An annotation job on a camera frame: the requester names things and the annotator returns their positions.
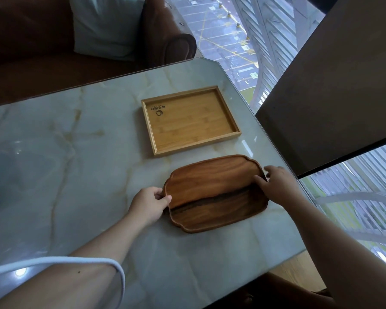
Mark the person's left hand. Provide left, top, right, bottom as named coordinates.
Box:
left=126, top=186, right=172, bottom=226

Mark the person's right hand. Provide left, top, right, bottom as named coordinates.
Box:
left=253, top=165, right=304, bottom=210

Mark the dark wooden scalloped tray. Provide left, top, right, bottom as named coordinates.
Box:
left=163, top=154, right=269, bottom=234

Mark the person's right forearm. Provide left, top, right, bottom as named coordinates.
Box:
left=285, top=194, right=386, bottom=309

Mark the person's left forearm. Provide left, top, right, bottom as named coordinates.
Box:
left=0, top=211, right=150, bottom=309

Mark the light bamboo rectangular tray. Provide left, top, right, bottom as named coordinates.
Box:
left=141, top=86, right=242, bottom=157

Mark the pale cushion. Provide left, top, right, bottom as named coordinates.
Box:
left=69, top=0, right=146, bottom=61

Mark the brown leather sofa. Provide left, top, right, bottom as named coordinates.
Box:
left=0, top=0, right=197, bottom=108

